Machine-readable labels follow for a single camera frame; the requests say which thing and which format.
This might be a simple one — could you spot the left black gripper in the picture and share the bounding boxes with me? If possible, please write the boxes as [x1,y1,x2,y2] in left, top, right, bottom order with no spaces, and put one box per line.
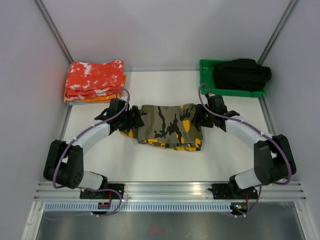
[118,106,144,132]

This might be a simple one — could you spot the camouflage yellow green trousers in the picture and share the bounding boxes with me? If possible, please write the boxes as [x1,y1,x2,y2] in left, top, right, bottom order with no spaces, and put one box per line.
[121,103,204,152]

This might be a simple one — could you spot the black trousers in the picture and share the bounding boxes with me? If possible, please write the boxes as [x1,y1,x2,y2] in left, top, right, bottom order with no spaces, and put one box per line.
[212,58,272,93]

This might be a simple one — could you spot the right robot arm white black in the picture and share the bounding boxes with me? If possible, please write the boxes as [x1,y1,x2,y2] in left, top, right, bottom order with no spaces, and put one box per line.
[194,93,297,198]

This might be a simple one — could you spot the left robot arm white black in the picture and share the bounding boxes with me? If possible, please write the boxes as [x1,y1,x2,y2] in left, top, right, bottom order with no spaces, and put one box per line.
[43,98,144,199]

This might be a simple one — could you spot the orange folded trousers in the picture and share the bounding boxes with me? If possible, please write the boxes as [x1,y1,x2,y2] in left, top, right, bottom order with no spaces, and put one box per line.
[64,74,127,103]

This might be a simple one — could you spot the red white folded trousers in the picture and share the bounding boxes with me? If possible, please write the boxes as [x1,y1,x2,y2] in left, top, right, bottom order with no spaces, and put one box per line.
[64,59,126,100]

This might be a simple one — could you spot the green plastic tray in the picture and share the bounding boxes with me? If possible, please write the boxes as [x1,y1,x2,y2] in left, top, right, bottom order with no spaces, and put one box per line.
[199,59,267,98]

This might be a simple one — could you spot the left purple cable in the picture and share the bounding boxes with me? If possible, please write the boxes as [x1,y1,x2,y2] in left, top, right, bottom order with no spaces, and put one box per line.
[51,87,131,190]

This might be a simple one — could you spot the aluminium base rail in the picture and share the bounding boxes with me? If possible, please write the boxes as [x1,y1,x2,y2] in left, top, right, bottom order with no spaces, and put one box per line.
[33,181,307,202]

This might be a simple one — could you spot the right corner aluminium post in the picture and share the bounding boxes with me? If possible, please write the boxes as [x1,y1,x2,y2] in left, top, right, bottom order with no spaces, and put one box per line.
[258,0,300,64]

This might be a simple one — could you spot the corner aluminium post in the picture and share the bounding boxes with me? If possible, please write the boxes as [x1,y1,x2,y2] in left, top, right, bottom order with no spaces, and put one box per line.
[258,0,300,64]
[33,0,74,64]

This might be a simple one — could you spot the left corner aluminium post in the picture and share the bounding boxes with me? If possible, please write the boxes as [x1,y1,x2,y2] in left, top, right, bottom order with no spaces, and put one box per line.
[33,0,74,64]

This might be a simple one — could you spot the white slotted cable duct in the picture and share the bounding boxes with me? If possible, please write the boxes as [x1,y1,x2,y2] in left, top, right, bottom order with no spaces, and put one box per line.
[44,201,232,213]

